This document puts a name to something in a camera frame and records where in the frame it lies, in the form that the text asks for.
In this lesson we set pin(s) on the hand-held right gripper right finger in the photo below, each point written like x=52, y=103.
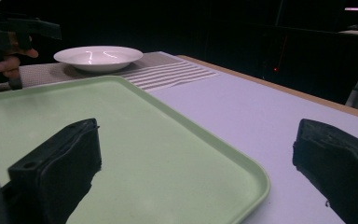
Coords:
x=338, y=161

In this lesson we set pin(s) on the light green plastic tray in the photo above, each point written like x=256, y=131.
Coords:
x=155, y=149

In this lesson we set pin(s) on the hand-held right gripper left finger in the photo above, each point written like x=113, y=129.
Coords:
x=60, y=168

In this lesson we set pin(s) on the grey striped placemat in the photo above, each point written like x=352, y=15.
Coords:
x=164, y=73

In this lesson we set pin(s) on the white shallow bowl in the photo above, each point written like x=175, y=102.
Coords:
x=98, y=58

